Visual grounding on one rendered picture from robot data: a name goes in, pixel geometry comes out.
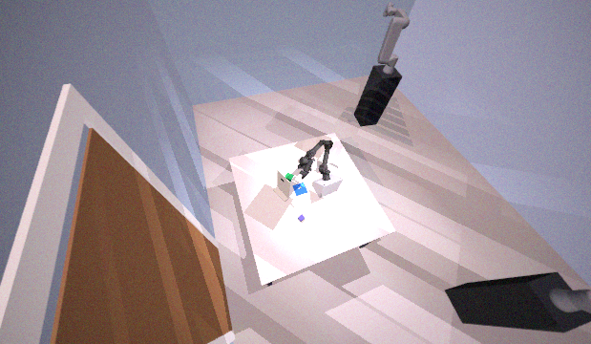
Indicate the blue square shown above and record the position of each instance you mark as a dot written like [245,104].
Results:
[300,191]

